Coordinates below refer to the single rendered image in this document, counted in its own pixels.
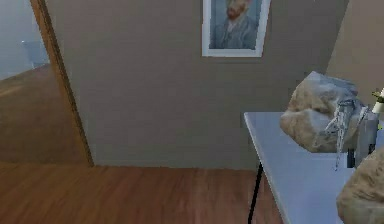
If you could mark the framed portrait painting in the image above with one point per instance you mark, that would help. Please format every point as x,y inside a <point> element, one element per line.
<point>235,26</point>

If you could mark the grey metal block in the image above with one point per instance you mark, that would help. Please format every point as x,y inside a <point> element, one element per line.
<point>366,140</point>

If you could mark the tan round bread loaf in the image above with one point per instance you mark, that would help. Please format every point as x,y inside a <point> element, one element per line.
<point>365,190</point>

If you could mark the grey table with black legs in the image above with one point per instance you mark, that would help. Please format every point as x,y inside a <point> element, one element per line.
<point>300,186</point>

